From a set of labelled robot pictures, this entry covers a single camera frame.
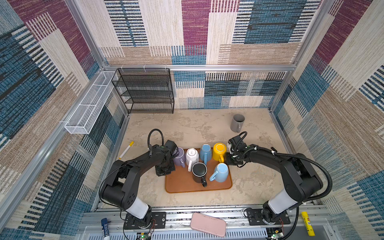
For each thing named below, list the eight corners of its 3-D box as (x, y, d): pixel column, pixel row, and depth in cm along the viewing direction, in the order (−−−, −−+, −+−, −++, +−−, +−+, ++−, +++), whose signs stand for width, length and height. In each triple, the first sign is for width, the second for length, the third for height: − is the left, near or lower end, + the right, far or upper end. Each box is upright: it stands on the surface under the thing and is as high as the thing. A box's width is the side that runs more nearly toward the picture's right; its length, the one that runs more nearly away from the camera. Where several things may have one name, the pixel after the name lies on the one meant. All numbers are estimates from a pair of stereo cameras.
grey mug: (227, 130, 110) (230, 120, 101) (233, 122, 115) (236, 112, 106) (236, 135, 107) (240, 125, 98) (242, 127, 112) (246, 117, 103)
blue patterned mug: (200, 166, 93) (201, 158, 84) (200, 152, 98) (200, 143, 90) (210, 166, 93) (212, 158, 84) (209, 152, 98) (211, 143, 90)
